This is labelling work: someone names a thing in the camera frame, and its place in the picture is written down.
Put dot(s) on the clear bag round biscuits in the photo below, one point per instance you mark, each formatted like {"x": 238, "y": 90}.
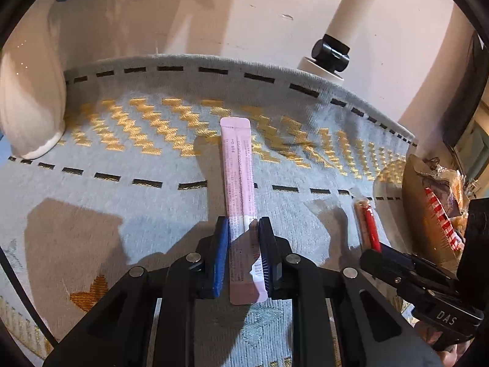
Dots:
{"x": 447, "y": 185}

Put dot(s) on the pink stick sachet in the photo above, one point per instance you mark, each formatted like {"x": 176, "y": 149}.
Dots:
{"x": 247, "y": 283}

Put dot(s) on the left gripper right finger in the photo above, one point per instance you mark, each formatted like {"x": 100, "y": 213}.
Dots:
{"x": 338, "y": 318}

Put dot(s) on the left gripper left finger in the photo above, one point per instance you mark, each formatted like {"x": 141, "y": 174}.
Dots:
{"x": 149, "y": 307}

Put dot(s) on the red white rice cracker bag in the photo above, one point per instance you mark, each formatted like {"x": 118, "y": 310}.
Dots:
{"x": 442, "y": 221}

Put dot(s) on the black pole clamp base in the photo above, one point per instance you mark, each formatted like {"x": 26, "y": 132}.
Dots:
{"x": 329, "y": 57}

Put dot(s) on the white lamp pole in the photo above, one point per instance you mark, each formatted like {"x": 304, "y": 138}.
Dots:
{"x": 347, "y": 20}

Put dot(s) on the red biscuit packet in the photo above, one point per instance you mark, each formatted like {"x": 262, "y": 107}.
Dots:
{"x": 369, "y": 236}

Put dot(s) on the dark television screen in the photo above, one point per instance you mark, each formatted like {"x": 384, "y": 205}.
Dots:
{"x": 467, "y": 97}

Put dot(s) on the white ceramic vase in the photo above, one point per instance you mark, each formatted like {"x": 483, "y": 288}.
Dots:
{"x": 33, "y": 90}

